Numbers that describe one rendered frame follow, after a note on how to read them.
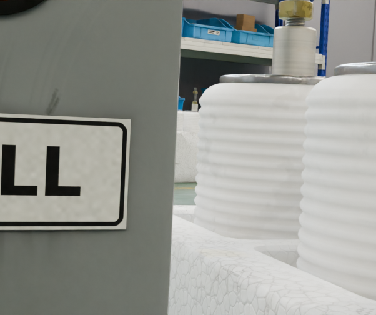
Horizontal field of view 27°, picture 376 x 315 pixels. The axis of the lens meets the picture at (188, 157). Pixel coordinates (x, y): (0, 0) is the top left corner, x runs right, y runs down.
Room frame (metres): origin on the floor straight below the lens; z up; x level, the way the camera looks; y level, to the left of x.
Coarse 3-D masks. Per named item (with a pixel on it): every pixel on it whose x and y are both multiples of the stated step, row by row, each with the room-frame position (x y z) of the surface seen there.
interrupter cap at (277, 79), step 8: (224, 80) 0.39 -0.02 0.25; (232, 80) 0.38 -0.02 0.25; (240, 80) 0.38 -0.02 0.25; (248, 80) 0.38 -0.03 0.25; (256, 80) 0.37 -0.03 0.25; (264, 80) 0.37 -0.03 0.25; (272, 80) 0.37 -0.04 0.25; (280, 80) 0.37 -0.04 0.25; (288, 80) 0.37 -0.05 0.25; (296, 80) 0.37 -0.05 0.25; (304, 80) 0.37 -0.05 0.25; (312, 80) 0.37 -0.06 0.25; (320, 80) 0.37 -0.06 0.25
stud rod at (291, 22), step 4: (292, 0) 0.40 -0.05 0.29; (296, 0) 0.40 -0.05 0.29; (300, 0) 0.40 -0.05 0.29; (304, 0) 0.40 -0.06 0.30; (288, 20) 0.40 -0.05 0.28; (292, 20) 0.40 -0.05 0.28; (296, 20) 0.40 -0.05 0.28; (300, 20) 0.40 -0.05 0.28; (288, 24) 0.40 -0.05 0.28; (292, 24) 0.40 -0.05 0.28; (296, 24) 0.40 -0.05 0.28; (300, 24) 0.40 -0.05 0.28; (304, 24) 0.40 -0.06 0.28
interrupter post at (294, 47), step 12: (276, 36) 0.40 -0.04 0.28; (288, 36) 0.39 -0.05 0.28; (300, 36) 0.39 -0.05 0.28; (312, 36) 0.40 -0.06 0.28; (276, 48) 0.40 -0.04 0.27; (288, 48) 0.39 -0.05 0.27; (300, 48) 0.39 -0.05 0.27; (312, 48) 0.40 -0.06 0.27; (276, 60) 0.40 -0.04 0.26; (288, 60) 0.39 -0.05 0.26; (300, 60) 0.39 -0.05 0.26; (312, 60) 0.40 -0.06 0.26; (276, 72) 0.40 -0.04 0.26; (288, 72) 0.39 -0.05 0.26; (300, 72) 0.39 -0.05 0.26; (312, 72) 0.40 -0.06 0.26
